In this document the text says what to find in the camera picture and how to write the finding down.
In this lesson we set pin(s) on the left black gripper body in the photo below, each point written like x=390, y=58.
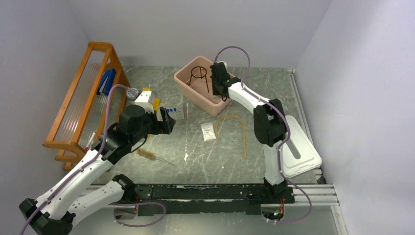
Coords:
x=151, y=125

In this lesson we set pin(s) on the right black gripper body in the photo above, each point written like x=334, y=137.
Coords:
x=215, y=89

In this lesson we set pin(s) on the black ring stand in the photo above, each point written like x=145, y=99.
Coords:
x=198, y=72

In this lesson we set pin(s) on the pink plastic bin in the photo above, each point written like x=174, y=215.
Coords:
x=197, y=92

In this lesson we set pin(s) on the brown test tube brush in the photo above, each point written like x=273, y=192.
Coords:
x=151, y=156

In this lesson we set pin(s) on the white powder zip bag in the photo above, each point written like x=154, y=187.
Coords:
x=208, y=131

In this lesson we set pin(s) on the white plastic lid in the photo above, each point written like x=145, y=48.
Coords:
x=298, y=153

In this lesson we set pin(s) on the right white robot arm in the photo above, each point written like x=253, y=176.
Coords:
x=270, y=125

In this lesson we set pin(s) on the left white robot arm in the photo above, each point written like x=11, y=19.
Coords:
x=58, y=210

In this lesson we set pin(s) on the yellow test tube rack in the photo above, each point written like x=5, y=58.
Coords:
x=156, y=103

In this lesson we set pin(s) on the clear acrylic tube rack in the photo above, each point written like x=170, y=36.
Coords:
x=179, y=114

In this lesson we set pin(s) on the red tipped glass thermometer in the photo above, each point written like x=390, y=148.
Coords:
x=90, y=141

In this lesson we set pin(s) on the wooden drying rack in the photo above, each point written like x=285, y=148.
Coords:
x=81, y=116

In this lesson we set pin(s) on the blue clamp on rack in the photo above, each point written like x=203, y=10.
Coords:
x=106, y=82

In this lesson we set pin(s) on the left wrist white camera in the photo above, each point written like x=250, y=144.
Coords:
x=146, y=100

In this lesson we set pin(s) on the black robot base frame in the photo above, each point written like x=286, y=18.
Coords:
x=207, y=198

